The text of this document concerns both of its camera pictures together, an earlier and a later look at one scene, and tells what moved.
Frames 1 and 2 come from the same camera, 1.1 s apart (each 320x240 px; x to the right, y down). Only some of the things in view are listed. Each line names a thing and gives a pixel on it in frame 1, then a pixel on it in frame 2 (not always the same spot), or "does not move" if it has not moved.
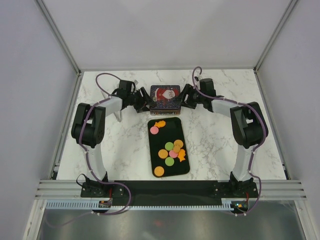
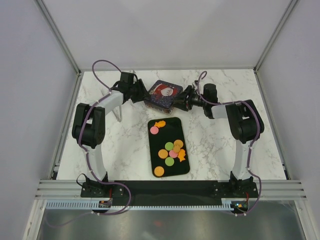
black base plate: (168, 193) does not move
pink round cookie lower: (172, 154) does not move
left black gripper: (146, 99) to (143, 91)
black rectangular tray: (168, 149) does not move
